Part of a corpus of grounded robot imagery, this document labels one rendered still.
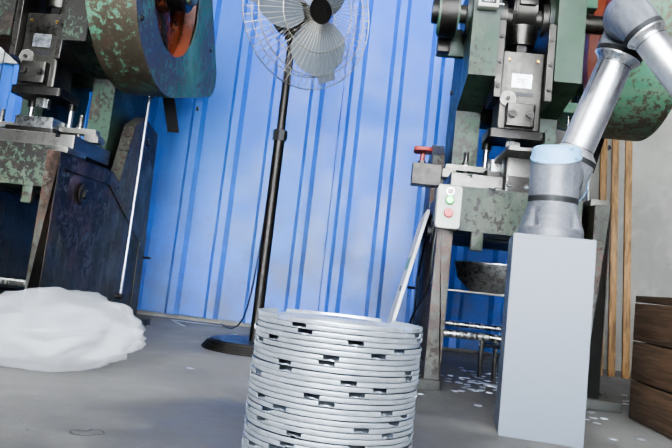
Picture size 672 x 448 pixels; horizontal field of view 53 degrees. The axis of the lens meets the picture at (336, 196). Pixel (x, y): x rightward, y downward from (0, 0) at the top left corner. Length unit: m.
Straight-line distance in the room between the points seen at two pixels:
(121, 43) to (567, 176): 1.56
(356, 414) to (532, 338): 0.62
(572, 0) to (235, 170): 1.94
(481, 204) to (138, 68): 1.29
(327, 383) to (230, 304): 2.59
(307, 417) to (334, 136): 2.66
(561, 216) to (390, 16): 2.40
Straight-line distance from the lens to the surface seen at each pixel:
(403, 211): 3.59
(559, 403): 1.62
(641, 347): 2.13
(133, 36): 2.47
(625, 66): 1.88
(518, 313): 1.59
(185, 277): 3.70
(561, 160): 1.66
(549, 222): 1.63
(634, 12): 1.78
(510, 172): 2.34
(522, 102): 2.50
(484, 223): 2.24
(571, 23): 2.58
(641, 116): 2.52
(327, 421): 1.09
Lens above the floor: 0.30
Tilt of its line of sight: 7 degrees up
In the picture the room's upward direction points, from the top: 6 degrees clockwise
